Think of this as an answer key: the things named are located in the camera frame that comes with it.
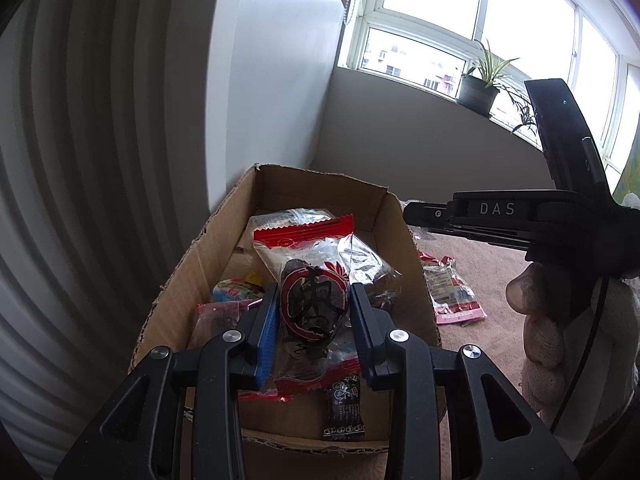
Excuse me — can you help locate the brown cardboard box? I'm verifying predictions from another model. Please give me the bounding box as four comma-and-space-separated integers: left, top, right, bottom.
128, 161, 446, 456

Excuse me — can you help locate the red dates candy bag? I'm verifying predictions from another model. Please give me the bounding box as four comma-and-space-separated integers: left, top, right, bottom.
253, 214, 360, 398

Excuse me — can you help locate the small hanging spider plant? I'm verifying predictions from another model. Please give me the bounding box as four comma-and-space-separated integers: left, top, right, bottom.
500, 84, 538, 134

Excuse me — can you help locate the black white candy wrapper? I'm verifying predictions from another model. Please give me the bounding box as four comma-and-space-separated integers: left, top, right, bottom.
322, 375, 364, 442

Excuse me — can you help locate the wafer biscuit pack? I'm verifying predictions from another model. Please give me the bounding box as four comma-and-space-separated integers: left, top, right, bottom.
238, 208, 401, 311

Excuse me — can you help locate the potted spider plant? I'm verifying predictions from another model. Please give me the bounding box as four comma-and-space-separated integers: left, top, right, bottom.
456, 40, 518, 118

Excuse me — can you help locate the white slatted radiator cover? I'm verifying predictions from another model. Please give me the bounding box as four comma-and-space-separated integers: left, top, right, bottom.
1, 0, 216, 479

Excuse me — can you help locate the white gloved right hand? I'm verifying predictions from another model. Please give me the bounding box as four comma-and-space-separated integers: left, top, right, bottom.
506, 263, 639, 458

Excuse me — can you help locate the dark plum snack bag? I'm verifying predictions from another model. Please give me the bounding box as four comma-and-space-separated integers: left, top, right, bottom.
188, 299, 262, 350

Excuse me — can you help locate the white cabinet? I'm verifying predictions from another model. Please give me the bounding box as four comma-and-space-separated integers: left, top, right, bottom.
205, 0, 344, 208

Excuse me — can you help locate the pink table cloth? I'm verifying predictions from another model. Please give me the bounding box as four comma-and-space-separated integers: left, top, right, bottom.
179, 226, 547, 480

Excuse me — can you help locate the green yellow wall map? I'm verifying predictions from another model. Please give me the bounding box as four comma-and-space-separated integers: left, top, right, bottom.
613, 134, 640, 209

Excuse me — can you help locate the red white snack pouch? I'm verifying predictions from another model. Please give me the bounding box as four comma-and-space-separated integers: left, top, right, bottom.
419, 252, 486, 325

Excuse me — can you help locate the white window frame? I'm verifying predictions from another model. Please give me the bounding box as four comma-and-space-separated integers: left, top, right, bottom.
338, 0, 639, 176

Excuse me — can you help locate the colourful round jelly cup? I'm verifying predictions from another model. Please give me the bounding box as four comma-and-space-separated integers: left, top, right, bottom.
210, 271, 265, 302

